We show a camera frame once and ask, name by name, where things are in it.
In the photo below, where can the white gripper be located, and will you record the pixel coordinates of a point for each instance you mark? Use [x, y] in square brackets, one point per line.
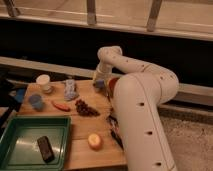
[103, 71]

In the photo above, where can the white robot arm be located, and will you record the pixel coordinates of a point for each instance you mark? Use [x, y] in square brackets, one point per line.
[136, 96]

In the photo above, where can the yellow round fruit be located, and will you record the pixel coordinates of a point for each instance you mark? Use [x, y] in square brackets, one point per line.
[95, 141]

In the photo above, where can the dark grape bunch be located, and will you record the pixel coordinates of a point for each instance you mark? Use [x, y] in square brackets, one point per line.
[84, 109]

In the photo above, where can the dark brown block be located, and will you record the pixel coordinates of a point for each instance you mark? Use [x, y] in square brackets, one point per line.
[45, 149]

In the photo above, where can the red bowl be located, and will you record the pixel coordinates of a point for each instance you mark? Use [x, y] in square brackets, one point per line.
[111, 84]

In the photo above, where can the white cup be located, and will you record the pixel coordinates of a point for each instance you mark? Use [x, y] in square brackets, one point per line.
[44, 82]

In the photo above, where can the black handled utensil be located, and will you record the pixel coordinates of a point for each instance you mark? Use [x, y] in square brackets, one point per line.
[111, 119]

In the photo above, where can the blue object at table edge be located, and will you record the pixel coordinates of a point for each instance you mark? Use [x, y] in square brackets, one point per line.
[20, 93]

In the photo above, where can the green plastic tray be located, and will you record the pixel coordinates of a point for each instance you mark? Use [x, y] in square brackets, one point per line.
[19, 149]

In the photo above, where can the orange carrot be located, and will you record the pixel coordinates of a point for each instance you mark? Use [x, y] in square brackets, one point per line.
[60, 106]

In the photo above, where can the blue plastic cup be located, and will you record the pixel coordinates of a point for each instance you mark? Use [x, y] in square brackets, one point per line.
[36, 102]

